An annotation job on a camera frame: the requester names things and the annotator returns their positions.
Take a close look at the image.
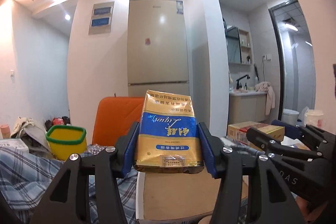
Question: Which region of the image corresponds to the gold blue cigarette pack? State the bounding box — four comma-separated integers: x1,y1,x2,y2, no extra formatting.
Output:
134,90,204,174

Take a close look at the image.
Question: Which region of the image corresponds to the person's right hand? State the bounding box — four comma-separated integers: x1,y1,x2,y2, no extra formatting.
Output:
295,196,328,223

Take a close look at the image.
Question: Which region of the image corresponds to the white cup with pink print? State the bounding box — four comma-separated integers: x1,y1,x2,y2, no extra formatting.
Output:
304,109,324,128

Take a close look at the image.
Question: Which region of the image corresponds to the brown cardboard carton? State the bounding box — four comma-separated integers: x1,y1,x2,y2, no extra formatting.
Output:
227,121,285,151

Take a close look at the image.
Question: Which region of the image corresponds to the bathroom vanity cabinet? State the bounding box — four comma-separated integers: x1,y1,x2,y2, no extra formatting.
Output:
228,91,268,124

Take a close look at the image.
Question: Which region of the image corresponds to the pink towel on vanity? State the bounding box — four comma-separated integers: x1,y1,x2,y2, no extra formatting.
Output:
255,81,276,116

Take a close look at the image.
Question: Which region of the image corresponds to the blue plaid shirt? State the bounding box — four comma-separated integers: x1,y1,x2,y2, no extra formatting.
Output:
0,143,266,224

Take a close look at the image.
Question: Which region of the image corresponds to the black faucet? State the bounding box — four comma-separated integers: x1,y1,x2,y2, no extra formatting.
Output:
235,74,251,90

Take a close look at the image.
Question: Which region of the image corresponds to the yellow green-rimmed bin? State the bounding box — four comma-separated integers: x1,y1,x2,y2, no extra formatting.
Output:
46,125,87,161

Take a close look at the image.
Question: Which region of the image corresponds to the beige clothes pile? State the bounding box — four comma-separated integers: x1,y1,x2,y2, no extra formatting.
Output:
10,117,54,159

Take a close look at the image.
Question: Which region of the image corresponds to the white wipes pack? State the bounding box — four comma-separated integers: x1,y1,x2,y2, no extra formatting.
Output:
0,139,29,152

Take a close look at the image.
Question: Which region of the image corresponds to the bathroom mirror cabinet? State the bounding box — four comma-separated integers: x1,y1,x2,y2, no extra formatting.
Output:
226,26,253,65

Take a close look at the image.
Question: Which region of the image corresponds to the cardboard tray box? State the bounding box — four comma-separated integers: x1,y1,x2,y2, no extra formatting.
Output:
135,169,249,224

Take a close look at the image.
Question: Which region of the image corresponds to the pink bottle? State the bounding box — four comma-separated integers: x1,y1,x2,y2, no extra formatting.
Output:
0,124,11,139

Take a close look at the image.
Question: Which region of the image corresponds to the orange chair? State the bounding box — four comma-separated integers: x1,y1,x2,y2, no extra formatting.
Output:
92,97,144,146

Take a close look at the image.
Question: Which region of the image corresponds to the beige refrigerator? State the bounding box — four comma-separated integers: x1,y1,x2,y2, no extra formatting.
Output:
127,0,190,97

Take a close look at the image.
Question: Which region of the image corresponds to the grey wall panel box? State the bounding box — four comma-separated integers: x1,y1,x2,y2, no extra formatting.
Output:
88,1,114,35

